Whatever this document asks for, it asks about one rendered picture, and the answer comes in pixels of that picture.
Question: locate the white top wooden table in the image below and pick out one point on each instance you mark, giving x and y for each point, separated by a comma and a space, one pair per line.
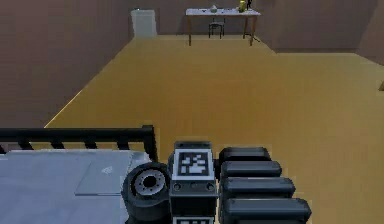
221, 13

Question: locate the black chair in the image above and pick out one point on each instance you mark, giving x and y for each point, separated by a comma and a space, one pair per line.
216, 26

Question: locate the white round vase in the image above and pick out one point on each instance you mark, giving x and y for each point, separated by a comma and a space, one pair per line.
213, 9

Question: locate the black frame white bed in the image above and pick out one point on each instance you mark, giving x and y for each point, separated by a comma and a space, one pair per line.
50, 180

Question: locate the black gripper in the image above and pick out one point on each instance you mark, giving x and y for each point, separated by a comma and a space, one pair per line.
146, 191

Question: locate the yellow object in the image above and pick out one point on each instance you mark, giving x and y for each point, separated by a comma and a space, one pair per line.
242, 6

